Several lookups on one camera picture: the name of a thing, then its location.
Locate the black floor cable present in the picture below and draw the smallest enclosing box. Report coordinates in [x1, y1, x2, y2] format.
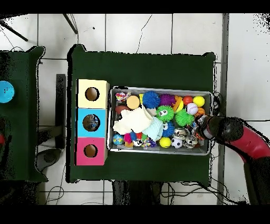
[244, 117, 270, 124]

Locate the blue round bowl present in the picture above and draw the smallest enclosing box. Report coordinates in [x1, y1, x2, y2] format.
[0, 80, 15, 104]

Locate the dark grey stand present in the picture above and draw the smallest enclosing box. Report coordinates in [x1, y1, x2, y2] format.
[37, 73, 67, 174]

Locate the clear mesh bin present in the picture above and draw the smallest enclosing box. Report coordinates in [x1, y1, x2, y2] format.
[108, 86, 213, 156]

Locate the blue spiky ball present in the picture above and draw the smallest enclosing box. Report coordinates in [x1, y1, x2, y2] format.
[141, 90, 161, 109]

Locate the clear plastic bottle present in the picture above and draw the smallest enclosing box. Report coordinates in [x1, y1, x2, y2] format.
[85, 116, 100, 130]

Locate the wooden box with three holes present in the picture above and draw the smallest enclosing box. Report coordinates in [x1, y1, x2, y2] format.
[75, 79, 110, 166]

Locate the black stand leg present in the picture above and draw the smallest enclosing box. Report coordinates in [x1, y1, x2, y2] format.
[0, 18, 30, 42]
[63, 13, 79, 34]

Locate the dark green side table cloth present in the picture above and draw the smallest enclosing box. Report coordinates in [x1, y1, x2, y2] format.
[0, 45, 46, 183]

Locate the yellow ball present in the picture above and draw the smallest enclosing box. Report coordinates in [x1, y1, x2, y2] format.
[193, 95, 206, 108]
[159, 137, 172, 148]

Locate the purple spiky ball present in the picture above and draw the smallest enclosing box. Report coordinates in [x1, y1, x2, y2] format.
[159, 94, 176, 107]

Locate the white baseball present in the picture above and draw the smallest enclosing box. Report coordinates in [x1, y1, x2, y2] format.
[187, 102, 199, 115]

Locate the mint green knitted cloth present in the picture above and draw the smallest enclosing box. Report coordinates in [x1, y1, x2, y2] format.
[143, 116, 165, 142]

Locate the pale yellow knitted cloth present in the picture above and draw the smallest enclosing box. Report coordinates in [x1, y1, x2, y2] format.
[112, 105, 153, 136]

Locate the orange round disc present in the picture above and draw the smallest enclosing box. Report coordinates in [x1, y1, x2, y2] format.
[126, 95, 141, 110]

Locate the green spiky ball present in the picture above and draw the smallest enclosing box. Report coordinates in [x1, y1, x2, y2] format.
[175, 109, 195, 127]

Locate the green fuzzy ball with eyes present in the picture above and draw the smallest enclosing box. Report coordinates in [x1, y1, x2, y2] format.
[155, 105, 175, 123]

